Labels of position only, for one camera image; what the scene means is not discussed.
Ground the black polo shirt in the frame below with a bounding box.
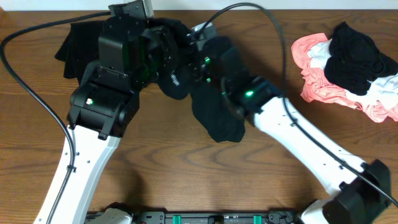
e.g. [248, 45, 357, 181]
[149, 18, 245, 142]

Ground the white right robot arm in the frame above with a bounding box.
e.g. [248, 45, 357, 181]
[193, 36, 397, 223]

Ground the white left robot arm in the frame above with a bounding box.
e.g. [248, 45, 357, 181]
[36, 14, 187, 223]

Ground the coral pink garment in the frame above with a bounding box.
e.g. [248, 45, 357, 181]
[291, 33, 397, 123]

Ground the black velvet buttoned garment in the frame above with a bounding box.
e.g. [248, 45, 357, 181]
[55, 21, 103, 84]

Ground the black crumpled garment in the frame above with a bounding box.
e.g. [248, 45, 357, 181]
[324, 22, 397, 96]

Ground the white garment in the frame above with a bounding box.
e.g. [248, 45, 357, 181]
[307, 39, 397, 110]

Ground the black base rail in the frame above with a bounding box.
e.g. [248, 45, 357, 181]
[85, 202, 299, 224]

